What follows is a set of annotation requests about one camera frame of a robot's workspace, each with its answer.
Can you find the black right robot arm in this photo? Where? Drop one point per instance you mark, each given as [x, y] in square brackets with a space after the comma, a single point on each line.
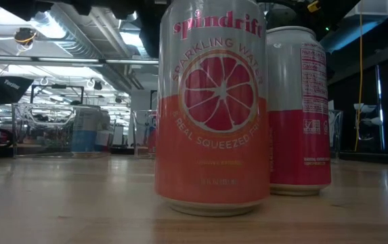
[283, 17]

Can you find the orange grapefruit Spindrift can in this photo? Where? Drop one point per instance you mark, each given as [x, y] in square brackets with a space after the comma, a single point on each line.
[214, 162]

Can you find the black softbox light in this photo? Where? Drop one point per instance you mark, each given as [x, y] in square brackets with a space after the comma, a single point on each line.
[9, 88]

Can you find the pink white Spindrift can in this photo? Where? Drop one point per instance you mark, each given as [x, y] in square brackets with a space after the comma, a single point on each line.
[295, 145]

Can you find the shiny vertical pole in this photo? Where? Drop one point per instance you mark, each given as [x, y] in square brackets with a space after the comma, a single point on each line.
[378, 81]

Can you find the white ceiling duct box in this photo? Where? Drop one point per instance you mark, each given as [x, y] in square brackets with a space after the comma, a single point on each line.
[366, 7]

